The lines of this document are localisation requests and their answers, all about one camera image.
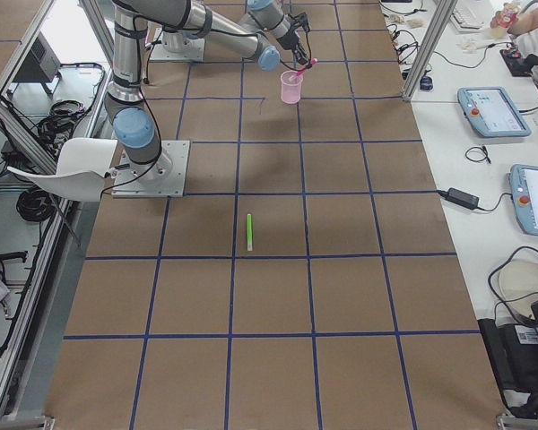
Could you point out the aluminium frame post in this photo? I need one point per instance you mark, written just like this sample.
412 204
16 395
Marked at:
429 43

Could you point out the pink marker pen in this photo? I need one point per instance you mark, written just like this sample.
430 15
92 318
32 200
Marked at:
307 67

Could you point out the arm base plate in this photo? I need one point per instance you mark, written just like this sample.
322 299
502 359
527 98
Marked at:
166 178
160 55

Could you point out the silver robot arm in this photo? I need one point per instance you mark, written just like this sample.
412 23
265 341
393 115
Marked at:
253 38
176 41

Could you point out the green marker pen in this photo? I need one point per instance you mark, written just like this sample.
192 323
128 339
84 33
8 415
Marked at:
249 232

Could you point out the black power adapter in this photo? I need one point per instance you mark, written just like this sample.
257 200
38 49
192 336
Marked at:
463 199

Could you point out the pink mesh cup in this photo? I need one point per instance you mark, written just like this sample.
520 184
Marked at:
291 85

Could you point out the far blue teach pendant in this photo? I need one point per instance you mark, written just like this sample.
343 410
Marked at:
491 112

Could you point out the white plastic chair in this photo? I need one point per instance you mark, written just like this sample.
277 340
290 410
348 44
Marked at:
80 170

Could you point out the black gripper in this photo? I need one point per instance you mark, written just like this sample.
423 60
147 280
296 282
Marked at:
291 43

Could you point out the near blue teach pendant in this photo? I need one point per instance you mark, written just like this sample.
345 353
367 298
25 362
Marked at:
523 181

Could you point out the blue teach pendant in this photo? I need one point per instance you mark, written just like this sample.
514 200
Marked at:
491 112
523 181

